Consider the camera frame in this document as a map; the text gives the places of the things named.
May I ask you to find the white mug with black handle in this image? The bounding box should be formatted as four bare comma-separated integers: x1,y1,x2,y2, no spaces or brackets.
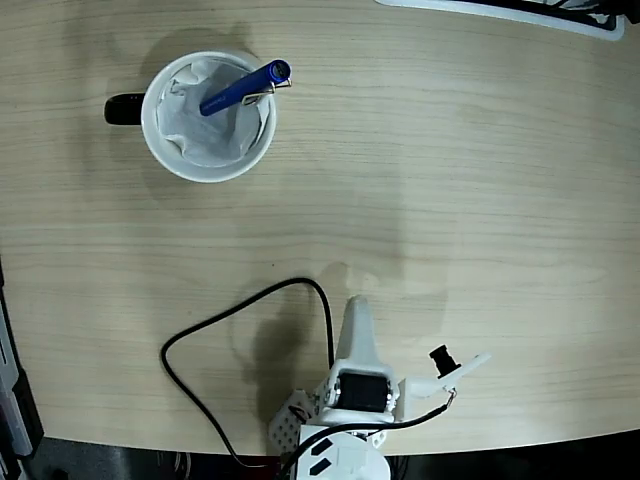
103,49,278,184

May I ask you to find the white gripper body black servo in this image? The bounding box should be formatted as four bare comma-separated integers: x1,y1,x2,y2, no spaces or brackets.
315,368,409,424

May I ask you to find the wrist camera on white mount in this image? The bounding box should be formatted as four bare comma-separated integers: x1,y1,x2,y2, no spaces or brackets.
405,343,494,402

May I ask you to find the crumpled white tissue paper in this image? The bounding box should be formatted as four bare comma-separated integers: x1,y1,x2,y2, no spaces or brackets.
154,58,266,169

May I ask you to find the white perforated plastic block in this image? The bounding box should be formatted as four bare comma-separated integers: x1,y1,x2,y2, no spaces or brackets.
268,389,316,454

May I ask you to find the blue metal pen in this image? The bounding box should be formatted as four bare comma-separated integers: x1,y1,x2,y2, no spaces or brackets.
198,58,294,117

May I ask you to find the white flat device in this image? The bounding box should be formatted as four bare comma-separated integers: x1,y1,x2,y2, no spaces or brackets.
374,0,626,42

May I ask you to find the black camera cable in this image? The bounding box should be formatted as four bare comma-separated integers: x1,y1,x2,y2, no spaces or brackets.
159,277,457,474

